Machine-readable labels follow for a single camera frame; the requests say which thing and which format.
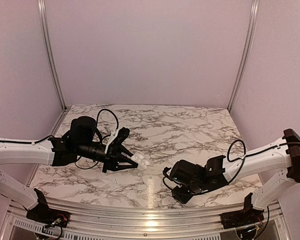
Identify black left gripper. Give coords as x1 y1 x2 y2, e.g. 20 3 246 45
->
76 141 139 174

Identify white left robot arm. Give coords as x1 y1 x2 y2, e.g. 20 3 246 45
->
0 116 147 223

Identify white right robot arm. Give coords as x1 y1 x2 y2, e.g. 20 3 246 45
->
162 128 300 224

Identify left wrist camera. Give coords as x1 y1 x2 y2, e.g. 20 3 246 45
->
104 127 130 154

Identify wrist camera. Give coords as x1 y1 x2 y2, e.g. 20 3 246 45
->
104 127 130 154
162 167 172 181

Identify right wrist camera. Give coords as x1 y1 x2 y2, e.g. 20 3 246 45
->
162 167 172 181

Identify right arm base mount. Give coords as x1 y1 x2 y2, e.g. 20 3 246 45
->
220 209 264 229

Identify aluminium front rail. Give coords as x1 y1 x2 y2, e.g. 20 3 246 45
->
0 197 292 240

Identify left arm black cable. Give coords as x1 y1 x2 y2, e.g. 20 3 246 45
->
0 108 121 170

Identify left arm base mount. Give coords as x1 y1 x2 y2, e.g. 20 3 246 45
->
25 208 70 228

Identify left aluminium frame post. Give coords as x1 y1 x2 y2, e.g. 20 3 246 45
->
37 0 67 112

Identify aluminium frame post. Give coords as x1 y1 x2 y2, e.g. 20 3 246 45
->
37 0 67 112
227 0 260 113

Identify right aluminium frame post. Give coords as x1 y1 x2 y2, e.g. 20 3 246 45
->
227 0 260 113

